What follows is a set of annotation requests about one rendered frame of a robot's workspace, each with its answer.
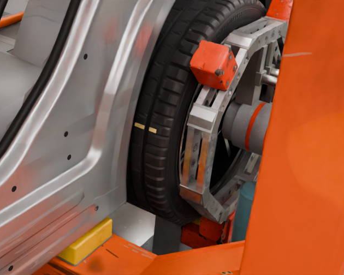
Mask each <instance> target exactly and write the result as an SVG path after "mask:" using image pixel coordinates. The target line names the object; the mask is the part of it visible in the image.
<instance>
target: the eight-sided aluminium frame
mask: <svg viewBox="0 0 344 275"><path fill-rule="evenodd" d="M287 28H288V24H287V21H285V20H281V19H277V18H274V17H269V16H265V17H261V19H259V20H257V21H255V22H253V23H250V24H248V25H246V26H244V27H241V28H239V29H237V30H235V29H234V30H233V31H232V32H231V33H229V35H228V38H227V39H226V40H225V41H224V46H228V47H230V48H231V50H232V53H233V55H234V56H235V60H236V63H237V65H238V69H237V71H236V73H235V75H234V77H233V79H232V81H231V83H230V85H229V87H228V89H227V91H222V90H220V91H219V93H218V95H217V97H216V99H215V101H214V103H213V105H212V107H209V105H210V103H211V101H212V99H213V97H214V95H215V93H216V91H217V89H215V88H212V87H209V86H206V85H204V86H203V88H202V90H201V92H200V94H199V96H198V98H197V100H196V102H195V103H193V106H192V109H191V112H190V114H189V119H188V122H187V126H188V130H187V139H186V147H185V156H184V161H183V170H182V179H181V183H180V195H181V198H182V199H185V200H186V201H187V202H188V203H189V204H190V205H191V206H192V207H193V208H194V209H195V210H196V211H197V212H198V213H199V215H201V216H203V217H205V218H207V219H209V220H212V221H214V222H217V223H219V224H222V223H223V222H224V221H226V220H227V217H228V216H229V215H230V214H231V213H232V212H233V211H234V210H235V209H236V205H237V202H238V197H239V188H240V186H241V185H242V184H244V183H246V182H250V181H257V178H258V173H259V167H260V162H261V158H262V156H260V155H259V157H258V159H257V161H256V163H255V165H254V168H253V170H252V172H251V173H250V172H248V170H249V168H250V165H251V163H252V161H253V158H254V156H255V155H256V154H255V153H252V152H249V151H247V152H246V154H245V156H244V158H243V161H242V163H241V165H240V167H239V169H238V171H237V173H236V174H235V176H234V177H233V178H232V179H231V180H230V181H229V182H228V183H227V184H226V185H225V186H224V187H223V188H222V189H221V190H219V191H218V192H217V193H216V194H215V195H214V196H212V194H211V193H210V191H209V186H210V179H211V172H212V165H213V158H214V154H215V147H216V140H217V133H218V127H219V125H220V122H221V118H222V116H223V113H224V111H225V109H226V107H227V105H228V103H229V101H230V99H231V97H232V95H233V93H234V91H235V89H236V87H237V85H238V83H239V80H240V78H241V76H242V74H243V72H244V70H245V68H246V66H247V64H248V62H249V60H250V58H251V56H252V55H253V54H254V52H256V51H258V50H259V49H261V48H262V46H264V45H268V44H270V43H271V41H273V40H276V45H275V51H274V56H273V60H272V64H275V68H276V69H279V68H280V63H281V58H282V53H283V47H284V42H285V38H286V33H287ZM274 93H275V87H271V86H267V90H266V96H265V101H264V102H266V103H269V104H272V102H273V98H274ZM201 131H203V140H202V145H201V153H200V161H199V168H198V176H197V180H195V175H196V170H197V162H198V154H199V146H200V138H201ZM236 190H237V191H236ZM235 191H236V192H235ZM234 192H235V193H234ZM233 193H234V194H233ZM232 194H233V195H232ZM231 195H232V196H231ZM230 196H231V197H230ZM229 197H230V198H229ZM228 198H229V199H228ZM227 199H228V200H227ZM226 200H227V201H226ZM225 201H226V202H225ZM224 202H225V203H224ZM223 203H224V204H223ZM222 204H223V205H222Z"/></svg>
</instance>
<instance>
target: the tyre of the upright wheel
mask: <svg viewBox="0 0 344 275"><path fill-rule="evenodd" d="M266 13H267V10H266V8H265V7H264V6H263V4H262V3H261V2H260V1H259V0H176V1H175V3H174V5H173V7H172V9H171V11H170V13H169V15H168V17H167V19H166V21H165V23H164V25H163V27H162V30H161V32H160V34H159V37H158V39H157V42H156V44H155V47H154V49H153V52H152V55H151V58H150V61H149V64H148V66H147V69H146V73H145V76H144V80H143V83H142V86H141V90H140V94H139V98H138V102H137V106H136V110H135V115H134V120H133V125H132V131H131V138H130V142H129V151H128V161H127V203H130V204H132V205H134V206H136V207H138V208H141V209H143V210H145V211H148V212H150V213H152V214H154V215H156V216H158V217H161V218H163V219H165V220H167V221H169V222H171V223H174V224H187V223H191V222H193V221H195V220H197V219H199V218H200V217H201V215H199V213H198V212H197V211H196V210H195V209H194V208H193V207H192V206H191V205H190V204H189V203H188V202H187V201H186V200H185V199H182V198H181V195H180V187H179V182H178V178H177V153H178V147H179V141H180V135H181V130H182V125H183V121H184V118H185V114H186V111H187V108H188V104H189V101H190V99H191V96H192V94H193V91H194V89H195V86H196V84H197V82H198V81H197V79H196V78H195V76H194V74H193V72H192V71H191V69H190V67H189V63H190V61H191V59H192V57H193V55H194V53H195V51H196V49H197V47H198V45H199V43H200V41H201V40H206V41H210V42H213V43H216V44H220V43H221V42H222V40H223V39H224V38H225V37H226V36H227V35H228V34H229V33H230V32H232V31H233V30H234V29H236V28H238V27H240V26H246V25H248V24H250V23H253V22H255V21H257V20H259V19H261V17H265V16H266ZM246 152H247V151H246V150H244V149H242V150H241V152H240V154H239V156H238V158H237V160H236V162H235V163H234V165H233V167H232V168H231V170H230V172H229V173H228V174H227V176H226V177H225V179H224V180H223V181H222V183H221V184H220V185H219V186H218V187H217V188H216V189H215V190H214V191H213V192H212V193H211V194H212V196H214V195H215V194H216V193H217V192H218V191H219V190H221V189H222V188H223V187H224V186H225V185H226V184H227V183H228V182H229V181H230V180H231V179H232V178H233V177H234V176H235V174H236V173H237V171H238V169H239V167H240V165H241V163H242V161H243V158H244V156H245V154H246Z"/></svg>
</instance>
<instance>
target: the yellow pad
mask: <svg viewBox="0 0 344 275"><path fill-rule="evenodd" d="M111 238H112V219H110V218H108V217H107V218H106V219H104V220H103V221H102V222H100V223H99V224H98V225H97V226H95V227H94V228H93V229H91V230H90V231H89V232H88V233H86V234H85V235H83V236H82V237H81V238H79V239H78V240H77V241H76V242H74V243H73V244H72V245H70V246H69V247H68V248H67V249H65V250H64V251H63V252H61V253H60V254H58V255H57V256H56V257H57V258H59V259H61V260H62V261H64V262H66V263H68V264H70V265H72V266H77V265H78V264H80V263H81V262H82V261H84V260H85V259H86V258H87V257H88V256H90V255H91V254H92V253H93V252H94V251H96V250H97V249H98V248H99V247H100V246H102V245H103V244H104V243H105V242H106V241H108V240H109V239H111Z"/></svg>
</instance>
